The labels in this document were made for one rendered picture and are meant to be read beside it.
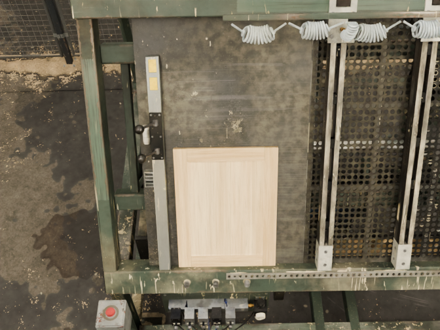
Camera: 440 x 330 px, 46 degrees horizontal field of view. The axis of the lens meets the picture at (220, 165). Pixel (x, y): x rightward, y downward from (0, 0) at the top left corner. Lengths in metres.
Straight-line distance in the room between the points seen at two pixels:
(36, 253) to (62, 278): 0.27
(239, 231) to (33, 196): 1.96
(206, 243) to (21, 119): 2.44
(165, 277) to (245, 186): 0.56
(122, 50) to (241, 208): 0.83
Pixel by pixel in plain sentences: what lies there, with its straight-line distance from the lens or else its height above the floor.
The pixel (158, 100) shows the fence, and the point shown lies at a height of 1.56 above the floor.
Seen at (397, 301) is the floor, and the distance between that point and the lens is 3.47.
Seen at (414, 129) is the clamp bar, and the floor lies 1.47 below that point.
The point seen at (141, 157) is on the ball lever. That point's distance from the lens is 2.07.
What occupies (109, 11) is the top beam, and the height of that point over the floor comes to 1.88.
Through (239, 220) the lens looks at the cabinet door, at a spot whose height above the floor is 1.08.
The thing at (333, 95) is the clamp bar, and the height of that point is 1.58.
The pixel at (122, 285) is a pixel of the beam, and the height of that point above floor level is 0.85.
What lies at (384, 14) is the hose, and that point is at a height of 1.96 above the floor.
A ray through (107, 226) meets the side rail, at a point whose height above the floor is 1.10.
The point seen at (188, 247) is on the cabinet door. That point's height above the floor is 0.97.
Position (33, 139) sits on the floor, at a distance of 4.24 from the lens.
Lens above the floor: 3.07
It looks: 53 degrees down
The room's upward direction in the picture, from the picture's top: 1 degrees counter-clockwise
